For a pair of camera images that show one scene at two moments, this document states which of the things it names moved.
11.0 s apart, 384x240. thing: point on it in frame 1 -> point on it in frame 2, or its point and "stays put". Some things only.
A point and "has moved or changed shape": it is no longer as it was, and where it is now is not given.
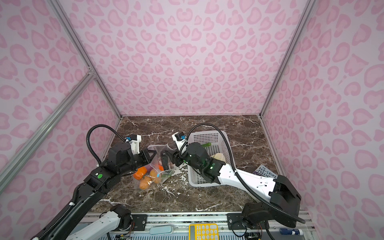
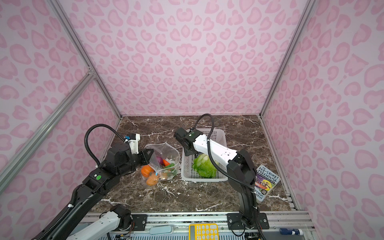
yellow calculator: [203, 231] stays put
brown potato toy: [143, 183] -> [152, 179]
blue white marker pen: [291, 231] stays put
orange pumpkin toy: [140, 173] -> [146, 170]
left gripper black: [146, 156] stays put
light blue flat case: [161, 230] stays put
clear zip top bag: [150, 176] has moved or changed shape
